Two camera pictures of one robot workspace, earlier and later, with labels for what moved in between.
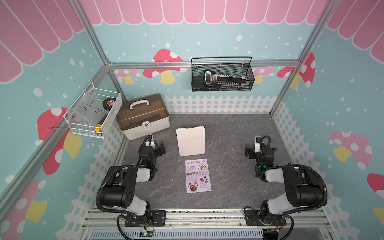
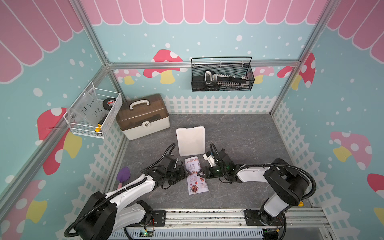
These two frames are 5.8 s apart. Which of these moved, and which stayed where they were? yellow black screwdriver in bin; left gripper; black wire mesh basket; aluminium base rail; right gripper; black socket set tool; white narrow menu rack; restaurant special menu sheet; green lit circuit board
Moved: restaurant special menu sheet; right gripper; left gripper
Stayed: black wire mesh basket; yellow black screwdriver in bin; green lit circuit board; white narrow menu rack; black socket set tool; aluminium base rail
